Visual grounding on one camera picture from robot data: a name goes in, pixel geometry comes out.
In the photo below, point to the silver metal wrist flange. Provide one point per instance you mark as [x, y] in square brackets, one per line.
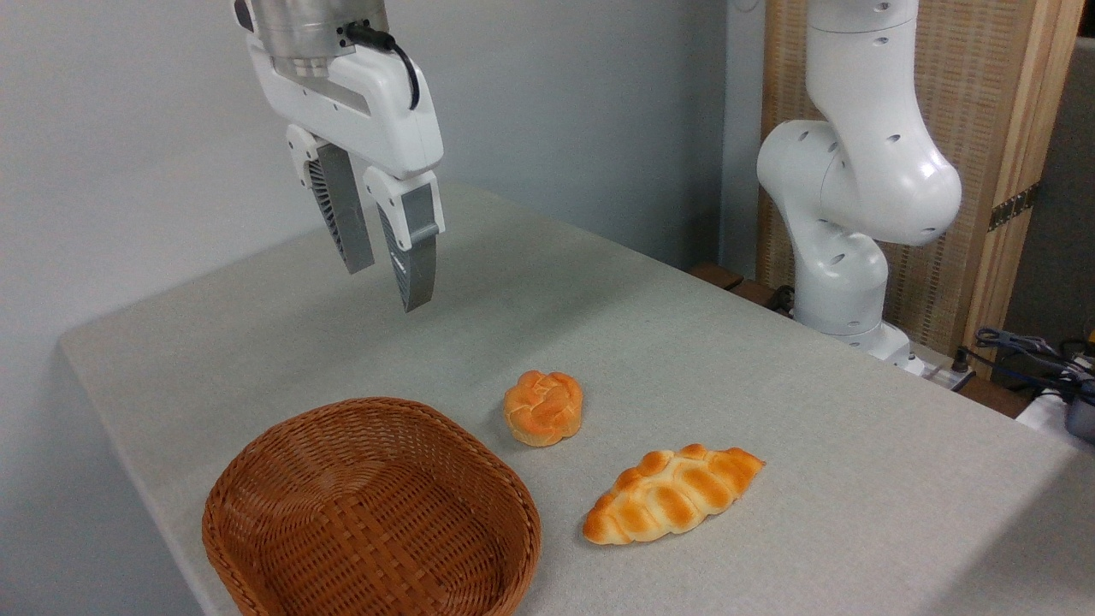
[312, 30]

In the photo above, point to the round knotted bread roll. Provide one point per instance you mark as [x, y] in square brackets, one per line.
[544, 408]

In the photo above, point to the brown woven wicker basket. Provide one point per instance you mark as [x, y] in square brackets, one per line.
[368, 513]

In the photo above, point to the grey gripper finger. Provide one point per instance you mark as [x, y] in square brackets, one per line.
[417, 257]
[346, 214]

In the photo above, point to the long braided bread loaf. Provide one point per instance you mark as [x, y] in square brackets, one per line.
[671, 496]

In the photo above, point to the brown wooden base board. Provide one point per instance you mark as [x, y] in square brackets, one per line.
[736, 285]

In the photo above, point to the metal screen hinge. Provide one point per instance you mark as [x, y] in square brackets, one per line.
[1014, 207]

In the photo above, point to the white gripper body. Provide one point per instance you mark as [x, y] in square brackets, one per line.
[376, 103]

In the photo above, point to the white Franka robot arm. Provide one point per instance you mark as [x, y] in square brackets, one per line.
[864, 188]

